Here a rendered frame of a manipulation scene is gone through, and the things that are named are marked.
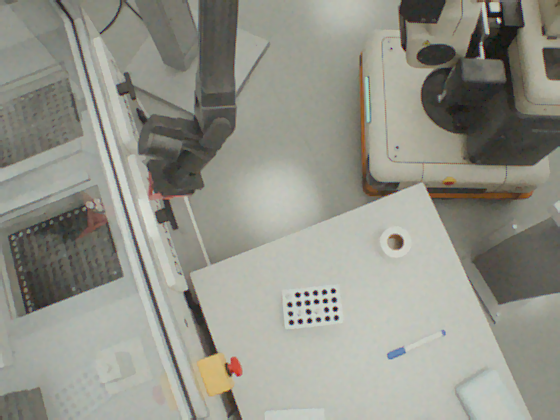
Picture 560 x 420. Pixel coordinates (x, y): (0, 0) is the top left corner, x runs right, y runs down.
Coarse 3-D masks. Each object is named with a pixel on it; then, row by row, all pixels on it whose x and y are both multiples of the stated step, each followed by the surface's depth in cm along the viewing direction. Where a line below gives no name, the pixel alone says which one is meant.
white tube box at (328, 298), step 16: (304, 288) 104; (320, 288) 104; (336, 288) 104; (288, 304) 107; (304, 304) 103; (320, 304) 103; (336, 304) 103; (288, 320) 102; (304, 320) 102; (320, 320) 105; (336, 320) 105
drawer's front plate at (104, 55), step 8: (96, 40) 107; (96, 48) 106; (104, 48) 108; (104, 56) 105; (104, 64) 105; (112, 64) 111; (104, 72) 104; (112, 72) 107; (104, 80) 104; (112, 80) 104; (120, 80) 114; (112, 88) 103; (112, 96) 103; (112, 104) 102; (120, 104) 103; (128, 104) 113; (120, 112) 102; (120, 120) 101; (128, 120) 106; (120, 128) 101; (128, 128) 102; (128, 136) 100; (136, 136) 108; (128, 144) 100; (136, 144) 105; (136, 152) 105
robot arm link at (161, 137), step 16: (144, 128) 80; (160, 128) 77; (176, 128) 78; (192, 128) 80; (208, 128) 78; (224, 128) 78; (144, 144) 78; (160, 144) 78; (176, 144) 79; (208, 144) 79
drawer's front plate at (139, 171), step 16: (128, 160) 99; (144, 176) 101; (144, 192) 97; (144, 208) 96; (160, 208) 106; (160, 224) 99; (160, 240) 94; (160, 256) 93; (176, 256) 103; (176, 272) 97; (176, 288) 96
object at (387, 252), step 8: (384, 232) 106; (392, 232) 106; (400, 232) 106; (384, 240) 106; (400, 240) 108; (408, 240) 106; (384, 248) 105; (392, 248) 105; (400, 248) 105; (408, 248) 105; (384, 256) 108; (392, 256) 105; (400, 256) 105
